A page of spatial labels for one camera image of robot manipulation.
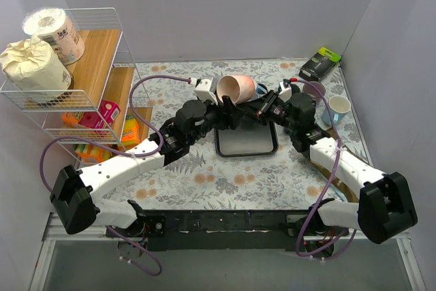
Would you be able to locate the blue mug white base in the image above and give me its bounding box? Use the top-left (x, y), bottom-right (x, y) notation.
top-left (255, 83), bottom-right (268, 95)

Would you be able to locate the pink mug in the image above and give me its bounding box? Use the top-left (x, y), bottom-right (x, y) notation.
top-left (216, 75), bottom-right (258, 105)

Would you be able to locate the purple mug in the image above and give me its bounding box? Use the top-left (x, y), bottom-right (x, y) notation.
top-left (302, 81), bottom-right (326, 104)

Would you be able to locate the light blue faceted mug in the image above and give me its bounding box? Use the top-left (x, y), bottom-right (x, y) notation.
top-left (322, 95), bottom-right (352, 126)

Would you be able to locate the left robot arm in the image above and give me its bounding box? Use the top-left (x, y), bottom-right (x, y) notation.
top-left (50, 97), bottom-right (244, 236)

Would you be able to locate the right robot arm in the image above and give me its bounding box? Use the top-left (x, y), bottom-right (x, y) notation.
top-left (239, 91), bottom-right (418, 244)

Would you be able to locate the black rectangular tray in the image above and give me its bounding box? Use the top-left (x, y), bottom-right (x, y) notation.
top-left (214, 114), bottom-right (278, 157)

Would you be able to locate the floral table mat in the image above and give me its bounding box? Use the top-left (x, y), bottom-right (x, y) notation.
top-left (67, 59), bottom-right (371, 211)

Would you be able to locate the black green box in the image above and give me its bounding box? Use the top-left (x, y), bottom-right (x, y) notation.
top-left (298, 47), bottom-right (341, 82)

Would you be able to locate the yellow orange snack bag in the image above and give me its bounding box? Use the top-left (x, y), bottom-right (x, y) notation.
top-left (121, 116), bottom-right (140, 148)

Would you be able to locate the pink snack box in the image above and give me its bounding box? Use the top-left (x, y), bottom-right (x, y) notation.
top-left (78, 99), bottom-right (121, 129)

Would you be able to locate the brown coffee bag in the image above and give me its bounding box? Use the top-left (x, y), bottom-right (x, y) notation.
top-left (296, 125), bottom-right (358, 202)

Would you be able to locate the colourful sponge pack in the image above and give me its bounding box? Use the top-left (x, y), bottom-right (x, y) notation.
top-left (73, 144), bottom-right (112, 164)

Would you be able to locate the orange snack packet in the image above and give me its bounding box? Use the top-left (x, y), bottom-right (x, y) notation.
top-left (61, 111), bottom-right (84, 127)

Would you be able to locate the white toilet paper roll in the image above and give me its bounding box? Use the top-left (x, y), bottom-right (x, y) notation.
top-left (22, 7), bottom-right (85, 65)

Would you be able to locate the cream wrapped paper roll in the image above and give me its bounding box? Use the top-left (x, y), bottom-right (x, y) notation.
top-left (1, 35), bottom-right (73, 104)

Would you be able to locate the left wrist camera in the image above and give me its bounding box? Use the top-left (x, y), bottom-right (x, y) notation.
top-left (189, 77), bottom-right (218, 104)

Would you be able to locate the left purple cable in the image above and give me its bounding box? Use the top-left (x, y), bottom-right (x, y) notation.
top-left (39, 74), bottom-right (195, 277)

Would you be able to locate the purple cable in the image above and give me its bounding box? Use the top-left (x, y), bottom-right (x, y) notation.
top-left (295, 78), bottom-right (357, 260)
top-left (39, 74), bottom-right (195, 277)

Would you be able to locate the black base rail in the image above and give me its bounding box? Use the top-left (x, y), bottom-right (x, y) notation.
top-left (50, 207), bottom-right (369, 253)

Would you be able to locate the white wire shelf rack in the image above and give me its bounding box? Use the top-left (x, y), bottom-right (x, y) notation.
top-left (1, 7), bottom-right (136, 164)

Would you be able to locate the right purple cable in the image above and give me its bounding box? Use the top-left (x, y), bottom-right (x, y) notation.
top-left (295, 78), bottom-right (357, 260)

